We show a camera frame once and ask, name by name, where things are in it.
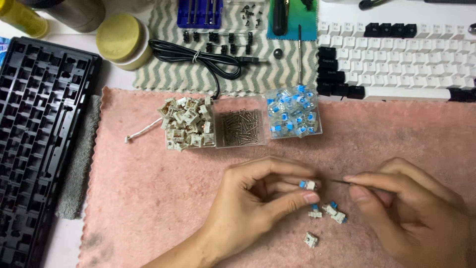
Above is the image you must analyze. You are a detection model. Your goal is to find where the set of black keyboard stabilizers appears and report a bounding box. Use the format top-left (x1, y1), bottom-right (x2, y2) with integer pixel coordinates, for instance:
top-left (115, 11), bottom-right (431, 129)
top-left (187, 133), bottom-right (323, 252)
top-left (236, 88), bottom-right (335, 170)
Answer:
top-left (182, 31), bottom-right (254, 56)

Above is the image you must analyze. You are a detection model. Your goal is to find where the teal cloth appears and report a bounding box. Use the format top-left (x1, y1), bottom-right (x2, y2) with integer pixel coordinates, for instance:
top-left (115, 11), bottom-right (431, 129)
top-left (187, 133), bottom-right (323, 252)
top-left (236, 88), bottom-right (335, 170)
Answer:
top-left (266, 0), bottom-right (319, 41)

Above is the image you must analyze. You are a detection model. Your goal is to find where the black handled tool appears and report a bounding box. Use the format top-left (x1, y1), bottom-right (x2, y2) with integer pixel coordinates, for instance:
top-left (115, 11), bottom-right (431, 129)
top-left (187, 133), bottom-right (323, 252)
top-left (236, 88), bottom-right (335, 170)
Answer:
top-left (272, 0), bottom-right (289, 36)

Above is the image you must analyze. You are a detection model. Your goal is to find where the thin metal rod screwdriver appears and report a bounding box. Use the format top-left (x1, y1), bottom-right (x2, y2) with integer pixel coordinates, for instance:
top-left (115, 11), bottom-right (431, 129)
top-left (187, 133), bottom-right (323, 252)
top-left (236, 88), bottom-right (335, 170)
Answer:
top-left (297, 25), bottom-right (304, 86)

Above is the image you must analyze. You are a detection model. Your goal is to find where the black pen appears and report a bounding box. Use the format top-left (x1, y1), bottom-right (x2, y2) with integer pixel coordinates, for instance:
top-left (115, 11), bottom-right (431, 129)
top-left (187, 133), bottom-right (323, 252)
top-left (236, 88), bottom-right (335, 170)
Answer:
top-left (358, 0), bottom-right (392, 10)

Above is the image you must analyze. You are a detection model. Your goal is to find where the white and black keyboard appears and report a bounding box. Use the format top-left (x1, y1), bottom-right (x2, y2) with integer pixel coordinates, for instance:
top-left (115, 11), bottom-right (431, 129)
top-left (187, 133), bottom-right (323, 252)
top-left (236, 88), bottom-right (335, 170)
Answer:
top-left (317, 20), bottom-right (476, 103)

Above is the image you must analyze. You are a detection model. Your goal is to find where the heap of cream switch housings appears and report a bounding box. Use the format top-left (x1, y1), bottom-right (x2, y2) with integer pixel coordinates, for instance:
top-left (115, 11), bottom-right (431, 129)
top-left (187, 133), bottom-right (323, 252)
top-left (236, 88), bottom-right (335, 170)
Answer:
top-left (158, 96), bottom-right (216, 152)

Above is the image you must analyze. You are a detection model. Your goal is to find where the heap of metal springs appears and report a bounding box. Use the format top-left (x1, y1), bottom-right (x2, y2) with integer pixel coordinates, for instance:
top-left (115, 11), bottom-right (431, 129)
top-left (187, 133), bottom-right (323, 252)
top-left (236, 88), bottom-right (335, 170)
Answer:
top-left (219, 109), bottom-right (262, 145)

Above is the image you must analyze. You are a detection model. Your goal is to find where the heap of blue switch parts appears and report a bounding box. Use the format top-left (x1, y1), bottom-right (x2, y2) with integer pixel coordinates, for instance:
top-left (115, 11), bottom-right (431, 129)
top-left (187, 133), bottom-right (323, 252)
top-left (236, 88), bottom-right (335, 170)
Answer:
top-left (266, 86), bottom-right (320, 138)

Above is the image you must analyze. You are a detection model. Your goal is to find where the group of small black screws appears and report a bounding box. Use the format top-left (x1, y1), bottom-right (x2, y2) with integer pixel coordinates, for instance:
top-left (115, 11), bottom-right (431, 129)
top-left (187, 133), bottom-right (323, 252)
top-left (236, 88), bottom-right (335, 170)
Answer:
top-left (240, 4), bottom-right (264, 28)

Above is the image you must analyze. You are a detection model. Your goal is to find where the pink fluffy cloth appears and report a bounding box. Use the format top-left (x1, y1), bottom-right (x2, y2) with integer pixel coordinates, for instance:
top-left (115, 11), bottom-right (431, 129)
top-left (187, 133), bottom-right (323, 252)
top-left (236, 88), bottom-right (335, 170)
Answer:
top-left (76, 86), bottom-right (476, 268)

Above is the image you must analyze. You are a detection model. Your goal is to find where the yellow bottle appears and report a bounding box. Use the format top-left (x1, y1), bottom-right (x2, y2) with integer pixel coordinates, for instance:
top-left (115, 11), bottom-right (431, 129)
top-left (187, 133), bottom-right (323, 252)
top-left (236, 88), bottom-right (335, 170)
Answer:
top-left (0, 0), bottom-right (50, 39)

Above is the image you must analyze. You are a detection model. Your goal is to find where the person's left hand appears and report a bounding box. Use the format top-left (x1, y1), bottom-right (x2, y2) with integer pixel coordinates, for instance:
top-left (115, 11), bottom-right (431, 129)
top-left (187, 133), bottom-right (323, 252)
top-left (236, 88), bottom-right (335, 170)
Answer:
top-left (201, 156), bottom-right (321, 262)

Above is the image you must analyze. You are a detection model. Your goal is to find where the white knotted cord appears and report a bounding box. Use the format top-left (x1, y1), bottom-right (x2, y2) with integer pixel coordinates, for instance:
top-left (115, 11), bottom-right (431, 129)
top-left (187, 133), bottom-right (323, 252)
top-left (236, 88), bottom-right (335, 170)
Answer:
top-left (124, 117), bottom-right (164, 144)

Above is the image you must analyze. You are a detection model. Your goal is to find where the clear plastic box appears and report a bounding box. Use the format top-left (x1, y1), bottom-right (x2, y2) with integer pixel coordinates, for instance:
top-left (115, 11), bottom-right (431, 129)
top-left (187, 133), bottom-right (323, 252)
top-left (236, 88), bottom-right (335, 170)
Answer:
top-left (165, 97), bottom-right (216, 151)
top-left (265, 86), bottom-right (323, 139)
top-left (212, 96), bottom-right (268, 149)

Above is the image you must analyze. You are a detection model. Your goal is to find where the grey white chevron cloth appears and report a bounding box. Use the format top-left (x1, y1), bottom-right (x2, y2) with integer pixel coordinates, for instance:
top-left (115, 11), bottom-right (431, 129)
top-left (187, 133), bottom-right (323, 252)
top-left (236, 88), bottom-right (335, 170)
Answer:
top-left (133, 0), bottom-right (320, 96)

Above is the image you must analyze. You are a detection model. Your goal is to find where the black plastic keyboard tray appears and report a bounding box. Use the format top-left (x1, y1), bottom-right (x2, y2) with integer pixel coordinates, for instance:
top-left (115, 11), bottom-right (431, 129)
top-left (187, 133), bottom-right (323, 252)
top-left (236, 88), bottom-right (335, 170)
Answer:
top-left (0, 36), bottom-right (103, 268)

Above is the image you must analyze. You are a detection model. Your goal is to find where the black usb cable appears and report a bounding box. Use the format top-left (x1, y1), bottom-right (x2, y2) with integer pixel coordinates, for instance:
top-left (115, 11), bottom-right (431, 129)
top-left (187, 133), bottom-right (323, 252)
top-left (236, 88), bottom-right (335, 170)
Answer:
top-left (149, 38), bottom-right (269, 100)

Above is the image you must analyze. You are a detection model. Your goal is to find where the blue screwdriver bit holder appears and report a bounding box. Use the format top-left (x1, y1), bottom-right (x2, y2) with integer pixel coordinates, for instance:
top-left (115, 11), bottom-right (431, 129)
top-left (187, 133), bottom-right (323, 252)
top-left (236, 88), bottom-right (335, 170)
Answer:
top-left (177, 0), bottom-right (224, 30)

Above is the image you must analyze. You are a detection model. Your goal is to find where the clear screw box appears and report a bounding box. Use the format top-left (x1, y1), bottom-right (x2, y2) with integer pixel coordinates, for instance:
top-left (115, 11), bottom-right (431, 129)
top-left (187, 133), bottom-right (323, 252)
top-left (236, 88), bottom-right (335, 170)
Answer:
top-left (223, 0), bottom-right (269, 30)

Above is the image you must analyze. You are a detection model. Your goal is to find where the person's right hand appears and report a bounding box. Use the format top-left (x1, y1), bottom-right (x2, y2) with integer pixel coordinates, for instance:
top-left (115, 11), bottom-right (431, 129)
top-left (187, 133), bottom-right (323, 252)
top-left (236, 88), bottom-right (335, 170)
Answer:
top-left (342, 157), bottom-right (476, 268)

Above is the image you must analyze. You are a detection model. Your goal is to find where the cream switch housing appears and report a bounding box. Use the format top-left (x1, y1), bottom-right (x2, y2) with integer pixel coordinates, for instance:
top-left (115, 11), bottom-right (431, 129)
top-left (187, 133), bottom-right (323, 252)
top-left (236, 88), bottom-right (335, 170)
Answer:
top-left (303, 232), bottom-right (319, 249)

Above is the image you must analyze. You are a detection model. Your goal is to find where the grey metal cylinder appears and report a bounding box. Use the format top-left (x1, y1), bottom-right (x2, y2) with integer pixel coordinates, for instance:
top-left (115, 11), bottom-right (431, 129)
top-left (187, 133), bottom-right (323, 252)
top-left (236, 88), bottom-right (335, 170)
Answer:
top-left (22, 0), bottom-right (106, 33)

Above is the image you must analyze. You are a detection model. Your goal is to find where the round jar with yellow lid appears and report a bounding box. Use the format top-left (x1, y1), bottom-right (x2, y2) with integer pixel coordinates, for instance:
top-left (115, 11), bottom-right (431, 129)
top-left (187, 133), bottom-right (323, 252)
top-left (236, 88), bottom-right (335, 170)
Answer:
top-left (96, 14), bottom-right (154, 71)

